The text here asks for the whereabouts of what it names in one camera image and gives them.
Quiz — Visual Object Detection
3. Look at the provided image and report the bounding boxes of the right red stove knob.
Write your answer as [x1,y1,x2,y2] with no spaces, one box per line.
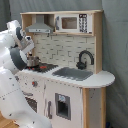
[32,81,38,87]

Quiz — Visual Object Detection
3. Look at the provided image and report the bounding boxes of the wooden toy kitchen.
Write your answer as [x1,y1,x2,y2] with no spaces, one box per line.
[18,10,115,128]

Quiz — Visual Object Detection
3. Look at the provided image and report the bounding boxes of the black toy stovetop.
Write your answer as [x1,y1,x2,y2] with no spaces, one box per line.
[27,63,56,73]

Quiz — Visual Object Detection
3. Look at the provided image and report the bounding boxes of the grey range hood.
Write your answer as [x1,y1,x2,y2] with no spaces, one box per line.
[25,14,54,34]

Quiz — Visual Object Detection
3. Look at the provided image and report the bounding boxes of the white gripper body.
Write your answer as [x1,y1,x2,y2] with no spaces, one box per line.
[20,36,34,54]

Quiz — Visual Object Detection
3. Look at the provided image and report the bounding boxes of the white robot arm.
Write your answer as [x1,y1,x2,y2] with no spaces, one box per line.
[0,20,52,128]

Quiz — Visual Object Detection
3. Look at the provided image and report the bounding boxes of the toy dishwasher door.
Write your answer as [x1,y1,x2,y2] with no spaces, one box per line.
[47,93,71,120]

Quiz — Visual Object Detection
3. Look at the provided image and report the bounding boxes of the toy oven door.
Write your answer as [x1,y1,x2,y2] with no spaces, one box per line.
[24,93,37,111]

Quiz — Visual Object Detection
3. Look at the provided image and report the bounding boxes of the toy microwave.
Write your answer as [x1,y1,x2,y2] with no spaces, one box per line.
[55,14,92,33]

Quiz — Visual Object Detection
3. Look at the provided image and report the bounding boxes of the small metal pot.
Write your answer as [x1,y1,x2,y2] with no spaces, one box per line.
[27,56,40,67]

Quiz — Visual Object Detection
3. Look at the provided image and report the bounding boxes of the black toy faucet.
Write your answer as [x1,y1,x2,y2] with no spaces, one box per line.
[76,50,94,70]

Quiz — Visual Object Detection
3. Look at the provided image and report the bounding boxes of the grey toy sink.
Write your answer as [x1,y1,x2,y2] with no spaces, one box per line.
[52,67,92,81]

